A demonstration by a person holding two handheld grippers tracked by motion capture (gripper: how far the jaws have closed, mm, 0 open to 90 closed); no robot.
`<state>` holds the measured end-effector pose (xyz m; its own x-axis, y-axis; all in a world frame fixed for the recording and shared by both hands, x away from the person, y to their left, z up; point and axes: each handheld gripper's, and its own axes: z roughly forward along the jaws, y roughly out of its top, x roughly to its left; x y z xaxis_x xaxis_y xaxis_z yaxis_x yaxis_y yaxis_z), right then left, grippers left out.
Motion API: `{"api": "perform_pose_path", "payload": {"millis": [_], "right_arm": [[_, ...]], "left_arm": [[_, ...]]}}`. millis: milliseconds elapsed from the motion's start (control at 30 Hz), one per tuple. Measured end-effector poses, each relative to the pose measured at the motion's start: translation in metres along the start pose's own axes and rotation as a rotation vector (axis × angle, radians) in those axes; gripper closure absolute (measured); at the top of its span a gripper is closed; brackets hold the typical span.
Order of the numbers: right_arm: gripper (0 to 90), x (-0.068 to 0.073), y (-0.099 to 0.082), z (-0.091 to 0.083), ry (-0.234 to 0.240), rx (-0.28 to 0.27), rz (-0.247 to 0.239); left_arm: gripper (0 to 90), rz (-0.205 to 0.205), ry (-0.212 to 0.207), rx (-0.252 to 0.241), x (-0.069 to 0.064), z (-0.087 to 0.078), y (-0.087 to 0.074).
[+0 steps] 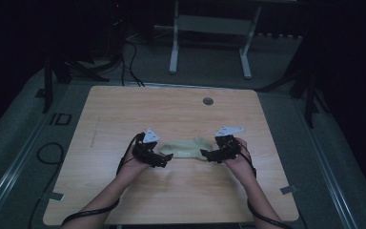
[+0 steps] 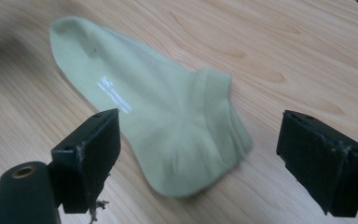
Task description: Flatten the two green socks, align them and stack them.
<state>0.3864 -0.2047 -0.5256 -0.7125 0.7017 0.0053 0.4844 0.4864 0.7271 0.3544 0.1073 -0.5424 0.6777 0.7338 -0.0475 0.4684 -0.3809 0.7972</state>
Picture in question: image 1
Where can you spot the silver floor rail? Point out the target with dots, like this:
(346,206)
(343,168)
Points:
(9,178)
(330,171)

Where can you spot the grey round table grommet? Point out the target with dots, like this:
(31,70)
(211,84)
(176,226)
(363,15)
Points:
(208,101)

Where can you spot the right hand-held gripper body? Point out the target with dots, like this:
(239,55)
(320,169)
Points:
(228,147)

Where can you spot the beige sock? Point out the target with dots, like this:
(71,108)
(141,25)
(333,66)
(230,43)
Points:
(181,149)
(205,144)

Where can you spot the person's left hand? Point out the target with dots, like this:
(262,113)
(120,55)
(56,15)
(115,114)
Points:
(132,168)

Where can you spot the white metal table frame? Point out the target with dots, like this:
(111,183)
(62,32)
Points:
(213,24)

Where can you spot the person's right hand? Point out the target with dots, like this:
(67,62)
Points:
(242,163)

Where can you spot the grey tape piece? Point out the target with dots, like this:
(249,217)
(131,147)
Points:
(56,196)
(289,190)

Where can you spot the black metal stand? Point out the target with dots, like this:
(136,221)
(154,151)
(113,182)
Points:
(48,86)
(309,95)

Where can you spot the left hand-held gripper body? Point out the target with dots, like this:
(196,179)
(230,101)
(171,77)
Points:
(144,149)

